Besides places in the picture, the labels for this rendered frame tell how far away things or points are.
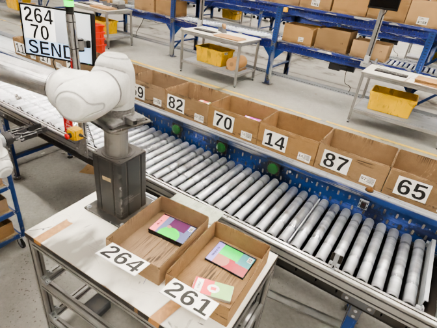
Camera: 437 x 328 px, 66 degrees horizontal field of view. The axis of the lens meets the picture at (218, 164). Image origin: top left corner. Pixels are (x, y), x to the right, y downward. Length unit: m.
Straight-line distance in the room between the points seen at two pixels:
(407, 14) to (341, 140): 4.27
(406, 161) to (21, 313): 2.44
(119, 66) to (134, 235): 0.75
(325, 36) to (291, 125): 4.13
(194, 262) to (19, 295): 1.33
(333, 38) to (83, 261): 5.55
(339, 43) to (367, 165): 4.48
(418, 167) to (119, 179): 1.68
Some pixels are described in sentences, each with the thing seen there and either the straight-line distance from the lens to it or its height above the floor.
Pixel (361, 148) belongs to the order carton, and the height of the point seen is 0.97.
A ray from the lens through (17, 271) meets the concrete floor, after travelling 2.69.
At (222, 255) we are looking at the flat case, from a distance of 1.55.
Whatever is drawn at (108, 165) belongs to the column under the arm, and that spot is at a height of 1.04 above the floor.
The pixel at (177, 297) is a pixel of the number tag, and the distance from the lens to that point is 1.27.
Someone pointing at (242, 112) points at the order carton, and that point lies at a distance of 2.54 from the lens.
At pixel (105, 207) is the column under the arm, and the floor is 0.78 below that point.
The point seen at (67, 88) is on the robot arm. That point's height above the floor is 1.47.
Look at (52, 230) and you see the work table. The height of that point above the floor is 0.75.
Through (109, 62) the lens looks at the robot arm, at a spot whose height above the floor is 1.51.
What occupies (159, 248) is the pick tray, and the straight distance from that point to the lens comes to 1.57.
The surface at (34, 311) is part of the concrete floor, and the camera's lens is 2.44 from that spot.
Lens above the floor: 1.87
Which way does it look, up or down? 30 degrees down
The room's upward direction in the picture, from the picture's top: 7 degrees clockwise
